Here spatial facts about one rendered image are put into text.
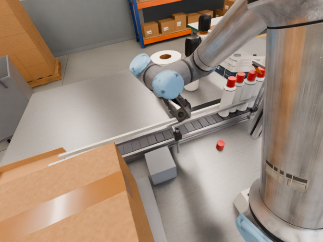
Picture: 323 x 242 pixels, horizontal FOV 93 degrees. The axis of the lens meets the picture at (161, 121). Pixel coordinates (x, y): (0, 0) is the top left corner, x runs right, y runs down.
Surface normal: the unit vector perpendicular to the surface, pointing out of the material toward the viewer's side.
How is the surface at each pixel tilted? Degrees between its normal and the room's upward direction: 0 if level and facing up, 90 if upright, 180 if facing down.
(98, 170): 0
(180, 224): 0
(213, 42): 87
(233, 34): 105
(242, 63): 90
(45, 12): 90
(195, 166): 0
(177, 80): 83
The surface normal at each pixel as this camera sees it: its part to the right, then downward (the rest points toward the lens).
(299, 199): -0.58, 0.54
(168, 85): 0.52, 0.47
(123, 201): -0.11, -0.69
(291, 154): -0.78, 0.48
